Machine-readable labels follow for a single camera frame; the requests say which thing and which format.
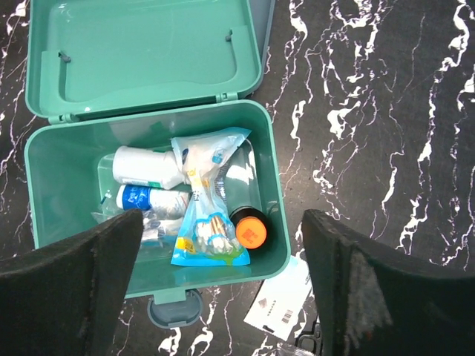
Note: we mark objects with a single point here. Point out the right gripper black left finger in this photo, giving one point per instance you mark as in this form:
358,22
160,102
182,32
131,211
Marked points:
65,298

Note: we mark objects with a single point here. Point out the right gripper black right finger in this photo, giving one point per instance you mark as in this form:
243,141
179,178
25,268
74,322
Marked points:
375,300

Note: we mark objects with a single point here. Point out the teal white packet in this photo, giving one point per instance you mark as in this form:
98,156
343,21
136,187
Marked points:
280,299

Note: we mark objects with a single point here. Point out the small blue white bottle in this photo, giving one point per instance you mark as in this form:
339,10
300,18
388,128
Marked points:
147,198

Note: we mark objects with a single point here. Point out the brown bottle orange cap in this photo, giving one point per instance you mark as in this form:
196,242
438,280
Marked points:
251,227

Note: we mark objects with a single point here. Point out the white disinfectant bottle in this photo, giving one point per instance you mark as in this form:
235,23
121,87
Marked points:
137,166

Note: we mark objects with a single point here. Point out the blue cotton swab bag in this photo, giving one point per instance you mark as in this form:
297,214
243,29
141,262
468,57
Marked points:
207,235

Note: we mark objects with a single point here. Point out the teal medicine kit box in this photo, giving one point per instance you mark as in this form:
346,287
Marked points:
137,73

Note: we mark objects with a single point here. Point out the black scissors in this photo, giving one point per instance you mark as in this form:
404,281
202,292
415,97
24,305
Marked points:
311,341

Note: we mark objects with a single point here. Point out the clear bag with blue tube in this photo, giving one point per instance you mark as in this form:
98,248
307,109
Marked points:
160,228

